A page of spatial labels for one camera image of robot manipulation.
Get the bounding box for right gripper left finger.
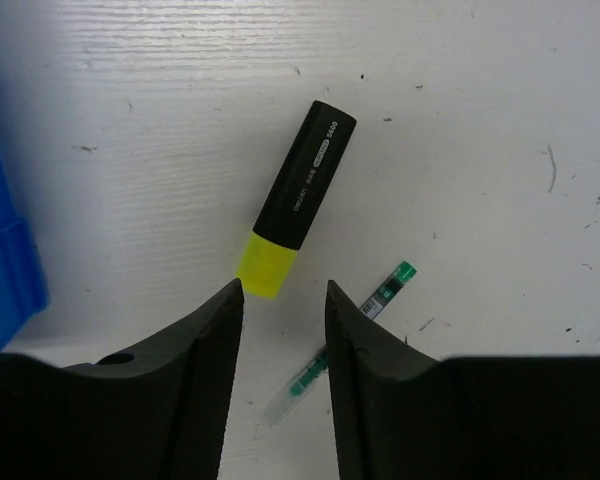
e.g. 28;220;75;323
0;280;244;479

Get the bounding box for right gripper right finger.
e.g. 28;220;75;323
325;282;600;479

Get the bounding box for yellow black highlighter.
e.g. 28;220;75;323
236;100;357;298

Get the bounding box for green pen refill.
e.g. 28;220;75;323
263;260;419;428

